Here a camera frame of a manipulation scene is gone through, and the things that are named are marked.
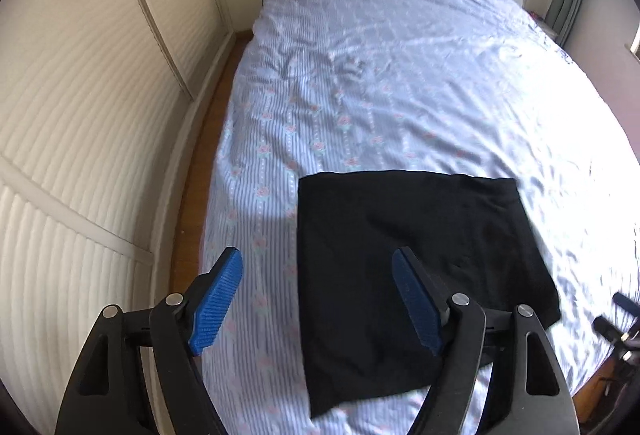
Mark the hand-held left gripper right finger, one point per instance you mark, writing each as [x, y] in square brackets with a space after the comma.
[415, 297]

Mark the window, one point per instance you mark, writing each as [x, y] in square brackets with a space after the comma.
[636, 35]

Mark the dark pants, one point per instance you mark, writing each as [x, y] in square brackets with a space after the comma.
[375, 225]

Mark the white sliding wardrobe doors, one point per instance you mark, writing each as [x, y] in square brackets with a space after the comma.
[90, 115]

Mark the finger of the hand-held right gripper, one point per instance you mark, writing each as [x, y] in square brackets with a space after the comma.
[627, 302]
[607, 329]

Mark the bed with blue floral sheet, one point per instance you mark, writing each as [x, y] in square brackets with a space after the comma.
[400, 90]

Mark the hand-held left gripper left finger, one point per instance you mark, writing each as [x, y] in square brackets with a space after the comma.
[216, 300]

